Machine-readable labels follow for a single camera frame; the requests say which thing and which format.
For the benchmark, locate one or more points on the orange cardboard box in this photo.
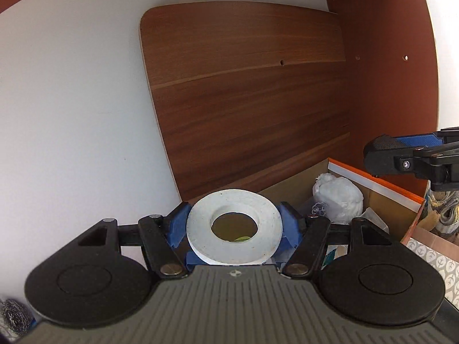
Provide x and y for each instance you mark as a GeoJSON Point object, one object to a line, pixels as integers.
{"type": "Point", "coordinates": [294, 186]}

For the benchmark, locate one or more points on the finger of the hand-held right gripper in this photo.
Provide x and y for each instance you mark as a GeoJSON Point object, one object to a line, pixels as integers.
{"type": "Point", "coordinates": [450, 134]}
{"type": "Point", "coordinates": [387, 156]}

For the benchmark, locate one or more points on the woven patterned bag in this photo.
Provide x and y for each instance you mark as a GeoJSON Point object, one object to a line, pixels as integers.
{"type": "Point", "coordinates": [444, 215]}

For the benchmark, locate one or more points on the leaf-print cloth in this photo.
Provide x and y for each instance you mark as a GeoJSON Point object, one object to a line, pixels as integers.
{"type": "Point", "coordinates": [437, 261]}

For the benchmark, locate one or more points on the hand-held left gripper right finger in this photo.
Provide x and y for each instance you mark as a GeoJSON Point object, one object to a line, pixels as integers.
{"type": "Point", "coordinates": [293, 226]}

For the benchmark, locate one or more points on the wood-grain board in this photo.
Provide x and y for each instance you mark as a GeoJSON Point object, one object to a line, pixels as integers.
{"type": "Point", "coordinates": [244, 96]}

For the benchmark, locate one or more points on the silver steel wool scrubber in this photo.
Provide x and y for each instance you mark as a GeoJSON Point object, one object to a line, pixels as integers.
{"type": "Point", "coordinates": [14, 314]}

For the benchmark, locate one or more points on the white plush toy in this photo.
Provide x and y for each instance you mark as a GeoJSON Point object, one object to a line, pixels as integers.
{"type": "Point", "coordinates": [340, 197]}

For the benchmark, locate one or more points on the reddish brown drilled cabinet panel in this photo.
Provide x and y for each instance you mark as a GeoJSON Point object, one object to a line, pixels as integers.
{"type": "Point", "coordinates": [387, 89]}

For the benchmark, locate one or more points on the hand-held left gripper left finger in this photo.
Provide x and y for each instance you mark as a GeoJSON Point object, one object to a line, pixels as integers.
{"type": "Point", "coordinates": [178, 224]}

